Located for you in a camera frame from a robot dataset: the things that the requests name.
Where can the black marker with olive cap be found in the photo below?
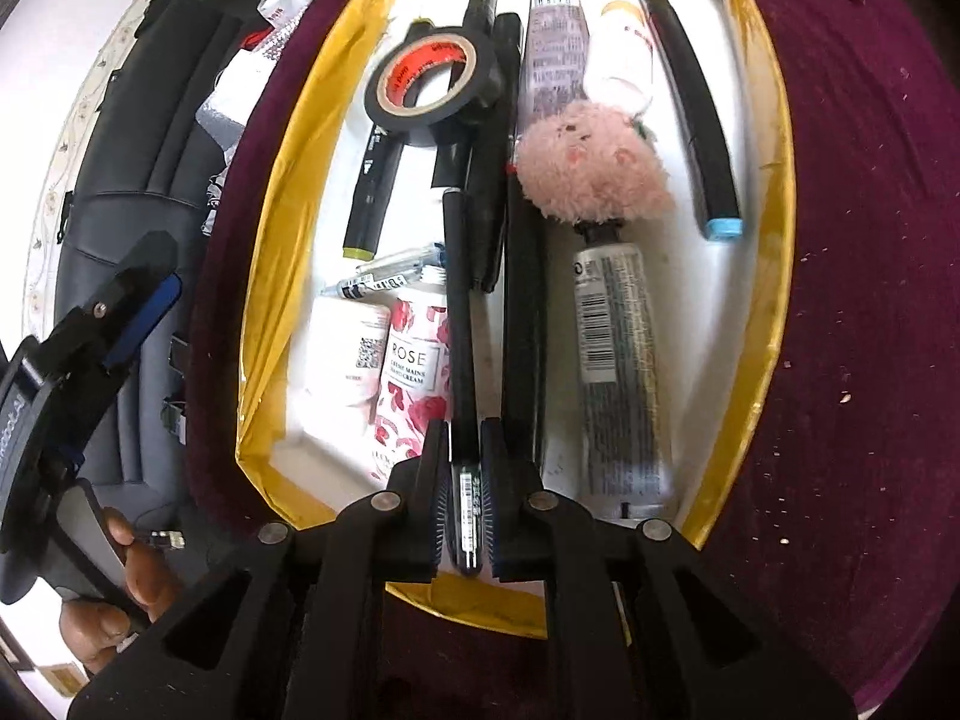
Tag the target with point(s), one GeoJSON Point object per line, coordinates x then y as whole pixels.
{"type": "Point", "coordinates": [367, 195]}

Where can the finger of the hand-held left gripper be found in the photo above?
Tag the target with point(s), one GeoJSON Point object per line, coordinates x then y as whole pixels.
{"type": "Point", "coordinates": [142, 322]}

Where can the white bottle with orange cap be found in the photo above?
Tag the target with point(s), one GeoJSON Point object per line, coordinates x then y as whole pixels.
{"type": "Point", "coordinates": [619, 52]}

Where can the floral hand cream tube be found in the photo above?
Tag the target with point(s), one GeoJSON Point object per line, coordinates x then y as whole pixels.
{"type": "Point", "coordinates": [412, 390]}

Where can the black marker with light-blue cap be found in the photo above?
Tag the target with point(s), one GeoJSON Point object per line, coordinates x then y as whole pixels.
{"type": "Point", "coordinates": [697, 127]}

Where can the gold-lined white box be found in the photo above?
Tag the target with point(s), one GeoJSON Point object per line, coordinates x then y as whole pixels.
{"type": "Point", "coordinates": [776, 255]}

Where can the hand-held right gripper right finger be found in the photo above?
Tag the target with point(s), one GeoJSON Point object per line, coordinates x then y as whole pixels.
{"type": "Point", "coordinates": [493, 495]}

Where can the person's left hand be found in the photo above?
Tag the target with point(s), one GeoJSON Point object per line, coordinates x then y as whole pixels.
{"type": "Point", "coordinates": [154, 585]}

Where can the black leather chair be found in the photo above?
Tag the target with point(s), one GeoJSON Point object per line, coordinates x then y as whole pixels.
{"type": "Point", "coordinates": [127, 165]}

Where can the thin black pen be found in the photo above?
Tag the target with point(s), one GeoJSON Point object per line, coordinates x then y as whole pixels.
{"type": "Point", "coordinates": [459, 315]}

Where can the slim silver cream tube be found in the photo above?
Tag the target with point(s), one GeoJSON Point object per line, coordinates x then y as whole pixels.
{"type": "Point", "coordinates": [622, 390]}

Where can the pink fluffy plush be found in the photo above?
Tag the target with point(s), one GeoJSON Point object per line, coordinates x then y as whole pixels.
{"type": "Point", "coordinates": [592, 165]}

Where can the black electrical tape roll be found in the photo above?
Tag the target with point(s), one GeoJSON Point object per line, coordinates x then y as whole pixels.
{"type": "Point", "coordinates": [427, 131]}

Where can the small white bottle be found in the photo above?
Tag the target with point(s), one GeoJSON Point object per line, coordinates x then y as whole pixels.
{"type": "Point", "coordinates": [337, 375]}

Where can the large silver cream tube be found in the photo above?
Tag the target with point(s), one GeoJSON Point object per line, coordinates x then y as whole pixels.
{"type": "Point", "coordinates": [559, 52]}

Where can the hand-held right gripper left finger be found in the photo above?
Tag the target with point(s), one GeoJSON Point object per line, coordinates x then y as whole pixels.
{"type": "Point", "coordinates": [436, 495]}

